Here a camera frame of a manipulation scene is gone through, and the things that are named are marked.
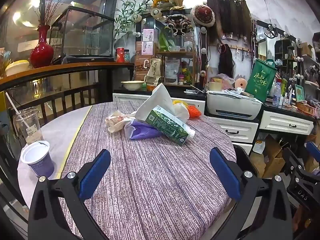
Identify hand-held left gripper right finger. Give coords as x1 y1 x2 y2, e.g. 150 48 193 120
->
209 147 293 240

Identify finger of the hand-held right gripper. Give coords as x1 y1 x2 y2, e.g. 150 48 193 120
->
283 147 320 183
306 141 320 161

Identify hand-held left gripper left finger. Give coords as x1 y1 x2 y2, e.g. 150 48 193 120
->
27 149 112 240

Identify purple plastic bag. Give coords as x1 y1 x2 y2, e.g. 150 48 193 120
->
124 119 163 140

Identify cardboard box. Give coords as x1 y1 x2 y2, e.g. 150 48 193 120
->
250 135 285 178

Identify crumpled beige paper wrapper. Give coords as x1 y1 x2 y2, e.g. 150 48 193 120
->
105 110 137 133

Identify purple yogurt cup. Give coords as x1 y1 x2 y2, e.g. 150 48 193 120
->
20 141 55 179

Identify clear water bottle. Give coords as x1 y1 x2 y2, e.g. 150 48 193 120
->
272 82 282 107

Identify white printer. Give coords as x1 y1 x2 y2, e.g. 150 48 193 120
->
206 91 263 120

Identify orange foam fruit net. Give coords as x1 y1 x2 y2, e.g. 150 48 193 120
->
187 105 202 119

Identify white plastic bag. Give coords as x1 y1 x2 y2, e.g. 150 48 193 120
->
172 102 190 123

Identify green milk carton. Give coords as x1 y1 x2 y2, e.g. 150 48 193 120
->
145 105 196 146

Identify clear plastic drink cup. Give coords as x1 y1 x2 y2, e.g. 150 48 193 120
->
14 107 43 145

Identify green tote bag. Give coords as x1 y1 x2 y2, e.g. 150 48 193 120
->
244 58 277 103

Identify pink plastic bag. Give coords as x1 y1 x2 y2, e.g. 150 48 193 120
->
217 74 235 89

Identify cream enamel basin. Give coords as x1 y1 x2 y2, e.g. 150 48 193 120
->
121 81 147 91

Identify white paper bag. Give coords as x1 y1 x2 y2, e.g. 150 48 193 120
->
135 83 176 123

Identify dark wooden railing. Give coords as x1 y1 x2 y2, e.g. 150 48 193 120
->
0 62 135 130

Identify vanity mirror with bulbs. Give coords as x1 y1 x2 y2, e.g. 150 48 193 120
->
136 12 208 80
255 20 304 80

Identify white drinking straw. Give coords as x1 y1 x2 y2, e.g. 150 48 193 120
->
5 92 30 135

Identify yellow green bottle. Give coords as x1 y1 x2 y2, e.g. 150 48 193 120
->
178 67 190 84

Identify black hanging wig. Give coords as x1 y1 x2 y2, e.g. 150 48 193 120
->
219 44 234 77

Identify white and brown food packet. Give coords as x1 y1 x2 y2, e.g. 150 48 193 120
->
165 59 180 84

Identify brown printed box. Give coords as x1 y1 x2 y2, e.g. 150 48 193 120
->
135 55 150 80

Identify brown paper bag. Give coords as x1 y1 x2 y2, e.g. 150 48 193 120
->
146 59 161 85

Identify wooden shelf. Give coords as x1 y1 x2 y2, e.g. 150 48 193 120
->
155 42 197 85

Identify red ceramic vase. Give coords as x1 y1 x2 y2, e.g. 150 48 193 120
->
30 25 54 68

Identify glass display case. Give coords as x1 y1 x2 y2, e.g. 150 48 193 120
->
49 6 115 64

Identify ornate headdress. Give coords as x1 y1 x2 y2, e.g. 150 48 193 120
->
165 14 192 35

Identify hanging dark hair extensions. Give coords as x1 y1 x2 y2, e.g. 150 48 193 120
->
206 0 252 43

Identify red embroidered hat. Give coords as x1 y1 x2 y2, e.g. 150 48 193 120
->
190 4 215 27

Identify green bamboo plant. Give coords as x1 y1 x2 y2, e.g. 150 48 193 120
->
114 0 160 40

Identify dried branches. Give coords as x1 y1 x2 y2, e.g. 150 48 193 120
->
34 0 65 27

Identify green picture frame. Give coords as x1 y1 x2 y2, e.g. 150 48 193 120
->
294 84 305 102

